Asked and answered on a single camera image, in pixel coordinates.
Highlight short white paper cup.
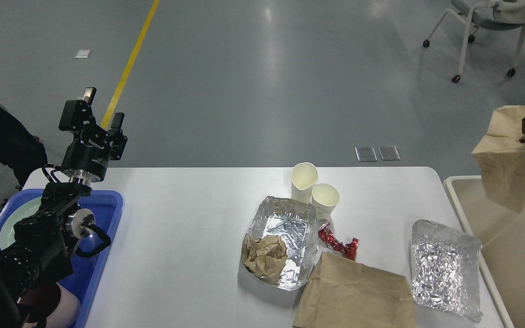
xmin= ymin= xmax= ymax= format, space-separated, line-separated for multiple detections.
xmin=312 ymin=183 xmax=341 ymax=222

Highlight brown paper bag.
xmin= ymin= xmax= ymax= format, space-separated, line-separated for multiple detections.
xmin=471 ymin=105 xmax=525 ymax=213
xmin=292 ymin=252 xmax=416 ymax=328

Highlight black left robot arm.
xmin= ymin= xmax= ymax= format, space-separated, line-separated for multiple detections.
xmin=0 ymin=87 xmax=128 ymax=328

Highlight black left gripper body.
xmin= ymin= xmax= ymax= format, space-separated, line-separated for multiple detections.
xmin=60 ymin=128 xmax=117 ymax=184

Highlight brown paper bag front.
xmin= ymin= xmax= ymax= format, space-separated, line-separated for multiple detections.
xmin=292 ymin=252 xmax=416 ymax=328

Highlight mint green plate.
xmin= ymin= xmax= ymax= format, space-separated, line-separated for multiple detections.
xmin=0 ymin=196 xmax=41 ymax=250

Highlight beige plastic bin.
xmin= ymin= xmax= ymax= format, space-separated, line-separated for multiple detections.
xmin=444 ymin=176 xmax=525 ymax=328

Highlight tall white paper cup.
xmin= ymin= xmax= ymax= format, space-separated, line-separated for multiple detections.
xmin=290 ymin=162 xmax=319 ymax=204

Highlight aluminium foil tray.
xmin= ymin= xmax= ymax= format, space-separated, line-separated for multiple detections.
xmin=240 ymin=196 xmax=319 ymax=291

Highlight aluminium foil sheet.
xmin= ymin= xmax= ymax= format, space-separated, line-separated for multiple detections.
xmin=410 ymin=220 xmax=483 ymax=323

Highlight grey metal floor plate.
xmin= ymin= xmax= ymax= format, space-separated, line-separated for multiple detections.
xmin=355 ymin=147 xmax=378 ymax=162

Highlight grey office chair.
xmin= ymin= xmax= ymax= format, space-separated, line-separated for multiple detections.
xmin=422 ymin=0 xmax=525 ymax=83

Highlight crumpled brown paper napkin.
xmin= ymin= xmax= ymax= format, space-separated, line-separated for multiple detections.
xmin=242 ymin=235 xmax=287 ymax=280

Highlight pink mug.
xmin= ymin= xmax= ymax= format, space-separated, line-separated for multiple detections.
xmin=19 ymin=283 xmax=81 ymax=328

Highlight blue plastic tray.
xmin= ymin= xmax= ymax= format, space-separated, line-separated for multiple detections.
xmin=0 ymin=189 xmax=124 ymax=328

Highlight red foil wrapper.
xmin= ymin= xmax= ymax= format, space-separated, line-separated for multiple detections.
xmin=318 ymin=221 xmax=359 ymax=261

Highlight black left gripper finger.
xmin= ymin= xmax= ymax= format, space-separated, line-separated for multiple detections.
xmin=107 ymin=113 xmax=128 ymax=160
xmin=58 ymin=87 xmax=97 ymax=135

